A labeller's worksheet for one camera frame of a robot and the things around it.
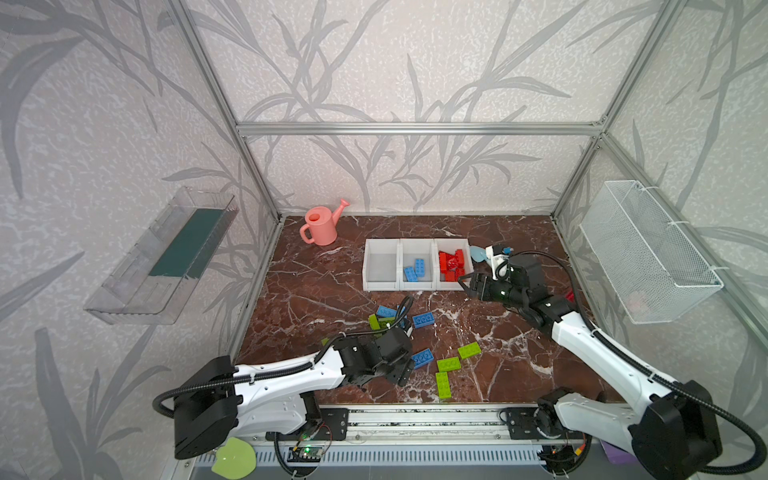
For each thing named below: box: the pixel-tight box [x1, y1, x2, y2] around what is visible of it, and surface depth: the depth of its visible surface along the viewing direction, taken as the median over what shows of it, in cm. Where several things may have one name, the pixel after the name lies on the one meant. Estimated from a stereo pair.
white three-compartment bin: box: [362, 238, 474, 292], surface depth 104 cm
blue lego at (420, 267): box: [415, 258, 425, 277], surface depth 104 cm
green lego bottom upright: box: [435, 371, 451, 399], surface depth 80 cm
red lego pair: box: [448, 249, 466, 275], surface depth 105 cm
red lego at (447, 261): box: [438, 251, 456, 272], surface depth 103 cm
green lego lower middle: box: [436, 356, 461, 372], surface depth 84 cm
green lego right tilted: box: [458, 342, 481, 359], surface depth 88 cm
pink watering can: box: [300, 198, 350, 246], surface depth 109 cm
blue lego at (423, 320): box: [412, 312, 435, 329], surface depth 93 cm
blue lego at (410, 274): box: [404, 266, 419, 282], surface depth 103 cm
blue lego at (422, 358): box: [411, 348, 434, 369], surface depth 86 cm
